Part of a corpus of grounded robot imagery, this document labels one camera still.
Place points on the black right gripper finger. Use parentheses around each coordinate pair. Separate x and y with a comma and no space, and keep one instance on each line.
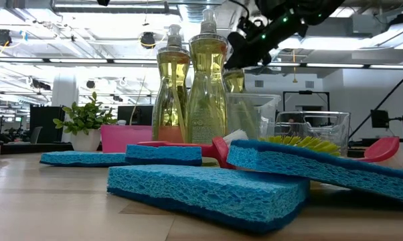
(238,50)

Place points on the yellow dish soap pump bottle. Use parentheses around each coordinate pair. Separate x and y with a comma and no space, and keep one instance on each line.
(171,100)
(206,100)
(234,80)

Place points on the black background computer monitor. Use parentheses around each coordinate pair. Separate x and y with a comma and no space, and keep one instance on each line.
(141,115)

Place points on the black frame stand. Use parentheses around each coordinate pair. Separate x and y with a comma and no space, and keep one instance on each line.
(305,92)

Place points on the red dish brush white bristles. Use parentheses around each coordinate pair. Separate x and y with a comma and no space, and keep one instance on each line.
(221,154)
(382,150)

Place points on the black monitor on arm stand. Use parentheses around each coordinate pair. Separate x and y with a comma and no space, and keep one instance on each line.
(379,118)

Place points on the small clear plastic bin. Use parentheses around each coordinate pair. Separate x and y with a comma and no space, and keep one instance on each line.
(322,134)

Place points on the black office partition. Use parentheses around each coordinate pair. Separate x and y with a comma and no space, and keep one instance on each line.
(45,124)

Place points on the green plant in white pot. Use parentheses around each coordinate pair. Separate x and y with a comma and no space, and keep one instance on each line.
(86,140)

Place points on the small white cap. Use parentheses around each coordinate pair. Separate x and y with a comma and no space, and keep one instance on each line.
(121,122)

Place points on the pink plastic tray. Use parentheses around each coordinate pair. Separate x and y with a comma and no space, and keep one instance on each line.
(121,137)

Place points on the blue cellulose sponge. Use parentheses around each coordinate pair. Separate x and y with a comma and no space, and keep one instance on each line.
(163,154)
(81,158)
(208,194)
(322,170)

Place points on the large clear plastic bin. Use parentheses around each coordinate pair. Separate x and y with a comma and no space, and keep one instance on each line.
(265,114)

